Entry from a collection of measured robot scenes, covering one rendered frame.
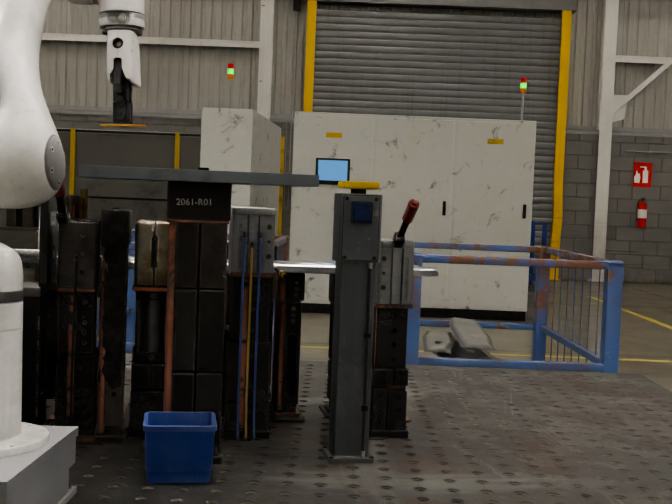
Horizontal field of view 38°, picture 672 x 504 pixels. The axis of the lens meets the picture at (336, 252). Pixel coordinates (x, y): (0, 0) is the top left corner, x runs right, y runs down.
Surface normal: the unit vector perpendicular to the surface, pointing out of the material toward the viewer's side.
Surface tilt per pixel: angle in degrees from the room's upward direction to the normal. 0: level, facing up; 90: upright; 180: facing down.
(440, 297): 90
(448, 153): 90
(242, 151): 90
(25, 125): 61
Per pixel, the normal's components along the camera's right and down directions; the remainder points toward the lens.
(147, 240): 0.16, 0.06
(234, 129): -0.06, 0.05
